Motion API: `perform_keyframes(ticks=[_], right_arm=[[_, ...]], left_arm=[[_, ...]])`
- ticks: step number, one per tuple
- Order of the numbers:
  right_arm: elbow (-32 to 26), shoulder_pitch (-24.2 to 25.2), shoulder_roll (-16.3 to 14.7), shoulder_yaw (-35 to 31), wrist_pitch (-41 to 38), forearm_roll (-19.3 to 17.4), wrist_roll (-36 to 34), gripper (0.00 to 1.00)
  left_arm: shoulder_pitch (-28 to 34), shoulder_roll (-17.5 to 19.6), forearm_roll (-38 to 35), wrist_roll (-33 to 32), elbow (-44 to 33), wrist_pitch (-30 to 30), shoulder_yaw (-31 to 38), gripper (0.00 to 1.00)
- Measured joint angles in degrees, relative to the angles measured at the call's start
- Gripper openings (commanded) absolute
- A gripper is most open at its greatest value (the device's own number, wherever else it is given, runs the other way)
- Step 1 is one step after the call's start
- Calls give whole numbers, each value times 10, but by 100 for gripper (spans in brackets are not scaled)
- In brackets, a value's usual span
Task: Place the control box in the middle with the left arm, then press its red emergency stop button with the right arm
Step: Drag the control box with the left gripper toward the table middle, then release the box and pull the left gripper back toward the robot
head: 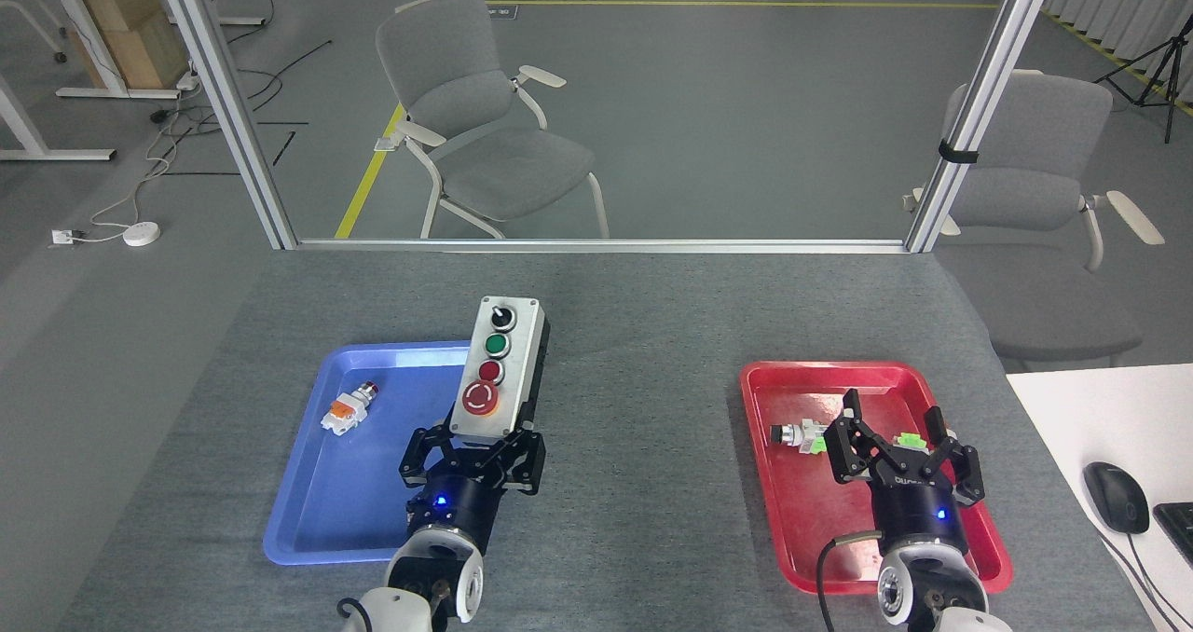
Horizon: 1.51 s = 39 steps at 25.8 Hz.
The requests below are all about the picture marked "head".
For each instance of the black keyboard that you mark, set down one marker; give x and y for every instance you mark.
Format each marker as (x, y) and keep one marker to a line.
(1179, 529)

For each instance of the white power strip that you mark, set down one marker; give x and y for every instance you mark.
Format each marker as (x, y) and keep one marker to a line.
(188, 82)

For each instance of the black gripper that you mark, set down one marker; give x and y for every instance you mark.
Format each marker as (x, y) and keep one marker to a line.
(457, 501)
(913, 511)

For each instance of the blue plastic tray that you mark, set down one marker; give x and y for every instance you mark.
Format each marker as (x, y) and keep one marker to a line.
(335, 501)

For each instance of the white desk frame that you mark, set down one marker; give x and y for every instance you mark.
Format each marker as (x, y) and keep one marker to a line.
(102, 63)
(37, 154)

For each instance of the white round floor device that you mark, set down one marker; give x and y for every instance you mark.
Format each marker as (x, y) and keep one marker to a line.
(142, 234)

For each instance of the white floor socket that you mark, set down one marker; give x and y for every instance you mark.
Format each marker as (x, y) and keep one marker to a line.
(62, 237)

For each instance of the grey chair with white armrests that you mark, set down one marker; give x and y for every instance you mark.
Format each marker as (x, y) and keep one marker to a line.
(1025, 194)
(503, 161)

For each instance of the brown cardboard box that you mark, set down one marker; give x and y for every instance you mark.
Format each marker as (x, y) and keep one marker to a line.
(140, 35)

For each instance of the black tripod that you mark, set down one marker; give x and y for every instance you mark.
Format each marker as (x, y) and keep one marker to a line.
(1170, 63)

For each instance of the red plastic tray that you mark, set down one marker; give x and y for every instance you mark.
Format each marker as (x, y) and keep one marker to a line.
(792, 520)

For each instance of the grey control box with buttons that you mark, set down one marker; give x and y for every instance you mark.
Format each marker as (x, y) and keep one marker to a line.
(499, 371)

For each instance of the black knob switch green block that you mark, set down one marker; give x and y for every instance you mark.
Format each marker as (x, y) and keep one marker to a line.
(797, 436)

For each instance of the silver aluminium post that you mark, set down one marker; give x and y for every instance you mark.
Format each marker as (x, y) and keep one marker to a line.
(979, 110)
(224, 101)

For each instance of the white chair base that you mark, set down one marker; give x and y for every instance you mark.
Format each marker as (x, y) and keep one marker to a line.
(37, 21)

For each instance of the white side table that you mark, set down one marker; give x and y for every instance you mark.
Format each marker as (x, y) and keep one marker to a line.
(1100, 418)

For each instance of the green push button switch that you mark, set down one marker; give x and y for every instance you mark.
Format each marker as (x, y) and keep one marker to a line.
(909, 441)

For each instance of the red push button orange block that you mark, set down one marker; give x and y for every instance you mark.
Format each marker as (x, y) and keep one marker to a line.
(343, 413)

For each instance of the black computer mouse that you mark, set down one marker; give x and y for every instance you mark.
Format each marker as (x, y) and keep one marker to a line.
(1116, 497)

